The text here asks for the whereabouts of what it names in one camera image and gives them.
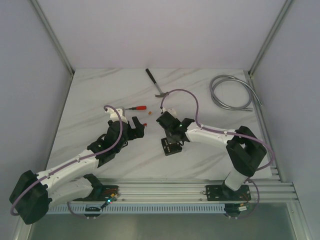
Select black fuse box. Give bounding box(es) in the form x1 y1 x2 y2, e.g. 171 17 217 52
161 138 182 156

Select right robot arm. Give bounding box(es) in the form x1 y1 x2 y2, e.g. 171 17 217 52
156 111 267 200

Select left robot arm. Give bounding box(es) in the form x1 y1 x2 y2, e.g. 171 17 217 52
9 116 145 225

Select red handled screwdriver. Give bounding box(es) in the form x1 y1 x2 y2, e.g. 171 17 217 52
125 105 147 111

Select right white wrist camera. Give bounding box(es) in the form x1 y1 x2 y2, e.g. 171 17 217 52
161 107 177 118

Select claw hammer black handle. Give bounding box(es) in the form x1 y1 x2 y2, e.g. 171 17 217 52
145 68 169 98

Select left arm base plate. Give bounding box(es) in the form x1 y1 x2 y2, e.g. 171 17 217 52
74 185 119 202

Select coiled grey metal hose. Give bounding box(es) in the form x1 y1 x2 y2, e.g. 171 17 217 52
209 74 263 112

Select slotted grey cable duct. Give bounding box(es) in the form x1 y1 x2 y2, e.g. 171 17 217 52
47 203 232 215

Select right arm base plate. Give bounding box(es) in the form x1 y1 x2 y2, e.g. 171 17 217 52
204 184 252 202

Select aluminium front rail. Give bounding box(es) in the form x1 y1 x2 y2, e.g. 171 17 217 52
100 179 298 204

